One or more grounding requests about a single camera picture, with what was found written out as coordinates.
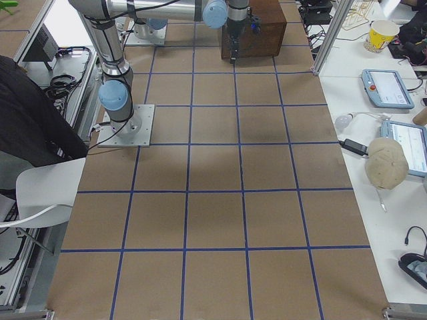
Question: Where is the dark wooden cabinet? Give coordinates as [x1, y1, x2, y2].
[219, 1, 287, 63]

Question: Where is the popcorn paper cup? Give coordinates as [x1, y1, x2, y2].
[364, 20, 400, 53]

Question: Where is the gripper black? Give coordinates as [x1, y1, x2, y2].
[228, 19, 249, 64]

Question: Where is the person in black clothes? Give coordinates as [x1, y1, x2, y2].
[0, 55, 89, 201]

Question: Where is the white chair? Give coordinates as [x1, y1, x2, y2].
[0, 157, 87, 256]

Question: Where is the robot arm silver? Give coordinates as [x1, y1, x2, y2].
[145, 1, 249, 64]
[69, 1, 207, 91]

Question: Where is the beige cap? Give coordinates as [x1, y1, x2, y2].
[365, 137, 409, 190]

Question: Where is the black power adapter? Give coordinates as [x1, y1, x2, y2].
[339, 139, 368, 156]

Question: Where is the aluminium frame post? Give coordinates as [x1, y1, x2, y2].
[312, 0, 354, 75]

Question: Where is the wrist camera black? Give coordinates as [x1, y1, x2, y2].
[248, 13, 261, 35]

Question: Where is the white light bulb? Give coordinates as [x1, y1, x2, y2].
[334, 113, 356, 131]

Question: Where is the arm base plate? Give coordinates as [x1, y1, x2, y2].
[125, 21, 167, 46]
[97, 104, 155, 148]

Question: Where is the cardboard tube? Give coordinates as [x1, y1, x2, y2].
[412, 107, 427, 126]

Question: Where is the teach pendant blue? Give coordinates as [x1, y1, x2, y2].
[380, 120, 426, 177]
[361, 69, 414, 110]

